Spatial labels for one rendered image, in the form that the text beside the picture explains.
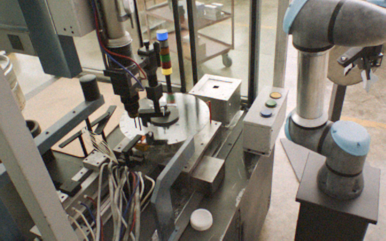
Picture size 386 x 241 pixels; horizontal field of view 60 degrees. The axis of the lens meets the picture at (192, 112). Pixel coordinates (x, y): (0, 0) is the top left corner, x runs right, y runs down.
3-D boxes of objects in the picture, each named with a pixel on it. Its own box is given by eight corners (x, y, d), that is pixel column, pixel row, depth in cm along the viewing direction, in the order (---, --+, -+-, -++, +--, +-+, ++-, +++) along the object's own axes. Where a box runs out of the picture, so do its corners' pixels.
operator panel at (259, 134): (262, 113, 154) (263, 85, 146) (286, 117, 150) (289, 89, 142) (242, 150, 134) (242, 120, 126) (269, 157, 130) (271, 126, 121)
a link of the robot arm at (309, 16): (319, 163, 112) (334, 10, 77) (280, 144, 121) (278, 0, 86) (336, 141, 118) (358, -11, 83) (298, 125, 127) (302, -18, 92)
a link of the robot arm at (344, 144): (355, 180, 104) (364, 147, 96) (314, 161, 112) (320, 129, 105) (370, 160, 111) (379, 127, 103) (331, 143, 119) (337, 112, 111)
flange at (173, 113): (173, 104, 129) (172, 98, 127) (184, 119, 120) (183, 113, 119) (145, 112, 126) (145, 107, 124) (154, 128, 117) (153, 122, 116)
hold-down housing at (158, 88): (155, 93, 113) (146, 36, 101) (166, 97, 110) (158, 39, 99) (144, 101, 109) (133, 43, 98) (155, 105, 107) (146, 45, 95)
